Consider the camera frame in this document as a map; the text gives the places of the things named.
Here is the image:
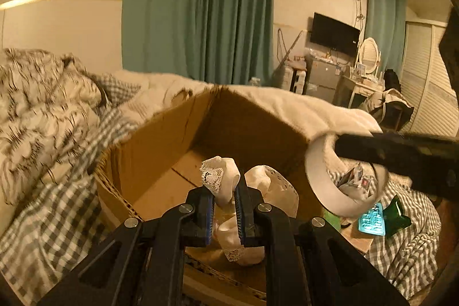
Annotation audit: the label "white lace cloth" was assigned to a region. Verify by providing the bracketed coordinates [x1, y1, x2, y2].
[199, 155, 300, 265]

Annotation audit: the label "white round container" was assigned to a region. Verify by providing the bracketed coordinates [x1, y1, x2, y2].
[305, 132, 390, 219]

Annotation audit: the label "narrow teal curtain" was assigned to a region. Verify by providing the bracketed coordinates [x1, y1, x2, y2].
[364, 0, 407, 75]

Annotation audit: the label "white dressing table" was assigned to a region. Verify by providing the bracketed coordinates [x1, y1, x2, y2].
[339, 71, 384, 109]

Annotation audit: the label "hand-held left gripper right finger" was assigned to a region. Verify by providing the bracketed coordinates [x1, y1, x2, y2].
[235, 177, 409, 306]

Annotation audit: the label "white blanket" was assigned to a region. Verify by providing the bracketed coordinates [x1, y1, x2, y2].
[115, 69, 382, 149]

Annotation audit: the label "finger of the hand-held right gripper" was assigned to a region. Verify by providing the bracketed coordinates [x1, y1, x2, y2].
[334, 132, 459, 201]

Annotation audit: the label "dark green wrapper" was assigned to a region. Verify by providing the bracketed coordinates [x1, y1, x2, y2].
[382, 195, 411, 238]

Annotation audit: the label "black and white patterned duvet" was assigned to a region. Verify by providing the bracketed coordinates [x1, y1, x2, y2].
[0, 48, 115, 206]

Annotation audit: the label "cardboard box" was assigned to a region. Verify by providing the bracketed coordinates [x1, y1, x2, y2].
[94, 84, 375, 303]

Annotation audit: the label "grey small fridge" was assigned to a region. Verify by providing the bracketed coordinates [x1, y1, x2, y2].
[306, 57, 347, 104]

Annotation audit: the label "white oval mirror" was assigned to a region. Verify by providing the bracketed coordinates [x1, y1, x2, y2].
[359, 38, 381, 68]

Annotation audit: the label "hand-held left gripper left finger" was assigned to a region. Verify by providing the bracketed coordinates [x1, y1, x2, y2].
[36, 186, 216, 306]

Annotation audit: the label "white storage drawers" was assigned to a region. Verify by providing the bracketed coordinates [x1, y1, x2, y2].
[281, 62, 307, 93]

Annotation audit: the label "pile of clothes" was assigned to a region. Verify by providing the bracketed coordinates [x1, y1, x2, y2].
[359, 87, 415, 131]

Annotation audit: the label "wide teal curtain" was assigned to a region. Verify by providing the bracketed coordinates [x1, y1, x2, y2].
[121, 0, 276, 86]

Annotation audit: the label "black wall television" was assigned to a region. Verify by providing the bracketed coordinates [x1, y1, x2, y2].
[310, 13, 361, 56]

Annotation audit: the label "green blister pack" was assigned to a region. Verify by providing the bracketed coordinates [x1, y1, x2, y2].
[358, 204, 390, 237]

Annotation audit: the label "black bag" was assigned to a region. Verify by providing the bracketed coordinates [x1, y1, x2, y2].
[382, 69, 400, 91]

